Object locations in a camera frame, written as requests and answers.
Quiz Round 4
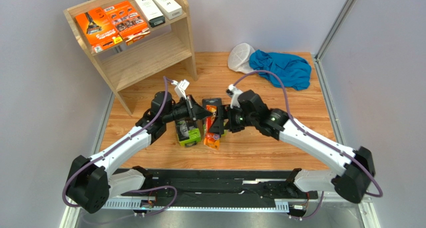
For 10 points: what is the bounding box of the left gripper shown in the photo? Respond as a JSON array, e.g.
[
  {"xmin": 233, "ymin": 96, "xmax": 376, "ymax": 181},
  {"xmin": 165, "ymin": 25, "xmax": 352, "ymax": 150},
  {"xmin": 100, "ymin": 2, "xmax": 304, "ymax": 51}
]
[{"xmin": 163, "ymin": 95, "xmax": 212, "ymax": 124}]

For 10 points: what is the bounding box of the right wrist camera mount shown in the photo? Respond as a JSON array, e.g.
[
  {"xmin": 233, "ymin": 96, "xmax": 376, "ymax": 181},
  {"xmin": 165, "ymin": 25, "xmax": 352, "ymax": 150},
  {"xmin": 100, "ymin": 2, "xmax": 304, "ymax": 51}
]
[{"xmin": 226, "ymin": 84, "xmax": 243, "ymax": 108}]

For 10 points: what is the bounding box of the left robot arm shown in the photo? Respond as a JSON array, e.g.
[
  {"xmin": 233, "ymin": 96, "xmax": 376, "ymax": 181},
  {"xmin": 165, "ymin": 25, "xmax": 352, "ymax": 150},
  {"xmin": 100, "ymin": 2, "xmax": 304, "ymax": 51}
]
[{"xmin": 62, "ymin": 91, "xmax": 212, "ymax": 214}]

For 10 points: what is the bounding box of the white mesh bag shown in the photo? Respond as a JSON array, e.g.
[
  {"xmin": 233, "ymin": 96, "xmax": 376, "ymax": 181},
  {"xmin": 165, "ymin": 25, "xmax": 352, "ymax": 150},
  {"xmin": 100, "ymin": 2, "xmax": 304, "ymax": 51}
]
[{"xmin": 227, "ymin": 43, "xmax": 255, "ymax": 74}]

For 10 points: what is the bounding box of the green black razor pack right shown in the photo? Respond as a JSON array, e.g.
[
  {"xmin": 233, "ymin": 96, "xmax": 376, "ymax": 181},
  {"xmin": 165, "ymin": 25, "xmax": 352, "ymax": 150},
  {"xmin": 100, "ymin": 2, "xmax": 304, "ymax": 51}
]
[{"xmin": 201, "ymin": 97, "xmax": 227, "ymax": 137}]

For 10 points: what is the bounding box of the green black razor pack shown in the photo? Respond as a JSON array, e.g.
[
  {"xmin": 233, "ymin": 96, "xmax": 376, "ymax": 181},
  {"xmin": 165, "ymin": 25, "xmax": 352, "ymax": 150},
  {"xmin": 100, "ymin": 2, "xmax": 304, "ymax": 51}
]
[
  {"xmin": 201, "ymin": 97, "xmax": 227, "ymax": 137},
  {"xmin": 174, "ymin": 119, "xmax": 201, "ymax": 147}
]

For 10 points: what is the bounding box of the white razor box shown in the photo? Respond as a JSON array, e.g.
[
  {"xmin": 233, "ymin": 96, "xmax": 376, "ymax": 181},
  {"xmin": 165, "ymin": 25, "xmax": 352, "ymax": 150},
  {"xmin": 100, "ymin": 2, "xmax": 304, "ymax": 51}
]
[
  {"xmin": 153, "ymin": 0, "xmax": 183, "ymax": 20},
  {"xmin": 134, "ymin": 0, "xmax": 166, "ymax": 27}
]

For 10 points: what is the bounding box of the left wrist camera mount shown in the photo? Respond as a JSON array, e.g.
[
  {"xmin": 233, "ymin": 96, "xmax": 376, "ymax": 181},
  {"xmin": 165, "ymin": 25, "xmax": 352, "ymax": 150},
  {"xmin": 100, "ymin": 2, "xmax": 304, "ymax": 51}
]
[{"xmin": 171, "ymin": 79, "xmax": 190, "ymax": 100}]

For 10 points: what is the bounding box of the orange razor cartridge box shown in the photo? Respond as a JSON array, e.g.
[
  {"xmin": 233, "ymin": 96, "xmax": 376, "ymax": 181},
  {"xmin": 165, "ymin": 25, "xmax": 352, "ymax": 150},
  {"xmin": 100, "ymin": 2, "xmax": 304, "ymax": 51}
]
[{"xmin": 103, "ymin": 0, "xmax": 151, "ymax": 45}]

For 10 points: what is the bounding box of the blue cloth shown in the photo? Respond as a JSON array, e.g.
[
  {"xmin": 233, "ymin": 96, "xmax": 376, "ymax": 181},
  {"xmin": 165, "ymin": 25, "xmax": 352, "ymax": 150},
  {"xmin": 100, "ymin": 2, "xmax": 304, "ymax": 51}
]
[{"xmin": 249, "ymin": 50, "xmax": 312, "ymax": 91}]

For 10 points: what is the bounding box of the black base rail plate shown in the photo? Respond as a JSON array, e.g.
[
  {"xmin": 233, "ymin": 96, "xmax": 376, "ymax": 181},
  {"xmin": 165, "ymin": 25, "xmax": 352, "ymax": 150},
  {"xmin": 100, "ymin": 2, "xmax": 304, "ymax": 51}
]
[{"xmin": 122, "ymin": 169, "xmax": 325, "ymax": 219}]

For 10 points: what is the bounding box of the green black razor pack left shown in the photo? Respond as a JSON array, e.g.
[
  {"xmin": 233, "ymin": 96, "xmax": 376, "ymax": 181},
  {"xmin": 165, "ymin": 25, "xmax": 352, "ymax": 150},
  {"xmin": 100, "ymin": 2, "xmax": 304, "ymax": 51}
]
[{"xmin": 174, "ymin": 119, "xmax": 201, "ymax": 147}]

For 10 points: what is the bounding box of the wooden two-tier shelf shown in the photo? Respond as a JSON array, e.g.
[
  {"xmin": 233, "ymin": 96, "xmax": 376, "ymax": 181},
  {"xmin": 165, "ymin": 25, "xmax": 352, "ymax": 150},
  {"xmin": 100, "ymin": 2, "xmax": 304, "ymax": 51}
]
[{"xmin": 63, "ymin": 0, "xmax": 198, "ymax": 115}]

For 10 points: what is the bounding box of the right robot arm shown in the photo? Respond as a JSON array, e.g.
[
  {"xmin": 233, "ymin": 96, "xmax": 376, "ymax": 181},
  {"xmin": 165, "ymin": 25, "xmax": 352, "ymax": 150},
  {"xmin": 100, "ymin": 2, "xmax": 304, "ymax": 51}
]
[{"xmin": 208, "ymin": 89, "xmax": 376, "ymax": 204}]

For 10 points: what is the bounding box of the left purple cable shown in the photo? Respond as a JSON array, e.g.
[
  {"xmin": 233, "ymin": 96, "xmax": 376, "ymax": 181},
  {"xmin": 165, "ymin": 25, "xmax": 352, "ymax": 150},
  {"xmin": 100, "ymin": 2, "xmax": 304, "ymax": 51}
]
[{"xmin": 61, "ymin": 75, "xmax": 179, "ymax": 219}]

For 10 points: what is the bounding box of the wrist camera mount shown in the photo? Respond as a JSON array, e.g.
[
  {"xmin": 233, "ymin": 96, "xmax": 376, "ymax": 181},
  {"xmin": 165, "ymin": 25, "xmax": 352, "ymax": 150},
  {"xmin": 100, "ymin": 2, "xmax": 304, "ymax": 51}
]
[
  {"xmin": 171, "ymin": 79, "xmax": 190, "ymax": 100},
  {"xmin": 226, "ymin": 84, "xmax": 243, "ymax": 108}
]

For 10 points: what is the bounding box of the orange razor box left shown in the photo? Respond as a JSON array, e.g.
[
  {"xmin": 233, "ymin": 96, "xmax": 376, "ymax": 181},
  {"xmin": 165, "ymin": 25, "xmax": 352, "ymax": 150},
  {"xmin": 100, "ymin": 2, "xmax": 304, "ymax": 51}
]
[{"xmin": 75, "ymin": 7, "xmax": 123, "ymax": 53}]

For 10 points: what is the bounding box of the orange razor bag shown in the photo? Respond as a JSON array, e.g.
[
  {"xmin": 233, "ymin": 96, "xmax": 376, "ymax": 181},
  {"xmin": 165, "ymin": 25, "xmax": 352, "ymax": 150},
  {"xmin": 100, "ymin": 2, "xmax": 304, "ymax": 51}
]
[{"xmin": 203, "ymin": 105, "xmax": 220, "ymax": 150}]

